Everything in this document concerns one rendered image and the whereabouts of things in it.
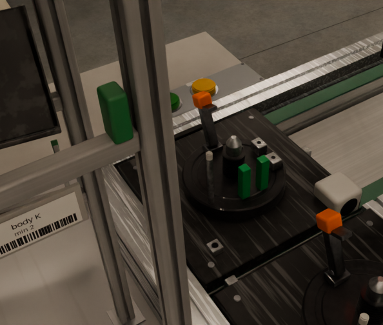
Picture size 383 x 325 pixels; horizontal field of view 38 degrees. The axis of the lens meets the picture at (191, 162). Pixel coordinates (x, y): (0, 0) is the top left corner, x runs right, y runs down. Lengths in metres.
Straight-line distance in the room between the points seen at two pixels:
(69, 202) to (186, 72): 0.87
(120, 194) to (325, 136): 0.35
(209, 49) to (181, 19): 1.91
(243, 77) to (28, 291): 0.49
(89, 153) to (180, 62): 0.90
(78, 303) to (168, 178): 0.47
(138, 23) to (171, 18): 2.88
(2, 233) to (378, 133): 0.73
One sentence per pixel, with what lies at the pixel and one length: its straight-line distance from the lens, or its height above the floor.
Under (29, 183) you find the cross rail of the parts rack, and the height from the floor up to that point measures 1.31.
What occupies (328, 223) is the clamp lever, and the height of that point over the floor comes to 1.07.
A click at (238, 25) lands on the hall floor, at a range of 3.06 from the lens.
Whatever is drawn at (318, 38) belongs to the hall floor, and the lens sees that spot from 2.96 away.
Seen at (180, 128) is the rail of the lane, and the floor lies 0.96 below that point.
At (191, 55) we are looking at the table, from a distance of 1.22.
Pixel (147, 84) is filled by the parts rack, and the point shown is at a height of 1.34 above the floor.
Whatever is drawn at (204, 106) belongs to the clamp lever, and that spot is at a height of 1.06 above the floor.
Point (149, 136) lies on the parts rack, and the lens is 0.31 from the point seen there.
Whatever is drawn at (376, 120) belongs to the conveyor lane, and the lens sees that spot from 0.97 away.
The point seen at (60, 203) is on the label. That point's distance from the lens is 0.31.
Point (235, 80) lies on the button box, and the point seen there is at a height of 0.96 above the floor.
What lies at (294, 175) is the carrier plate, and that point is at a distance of 0.77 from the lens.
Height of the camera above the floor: 1.51
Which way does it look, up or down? 43 degrees down
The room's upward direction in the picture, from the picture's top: 4 degrees counter-clockwise
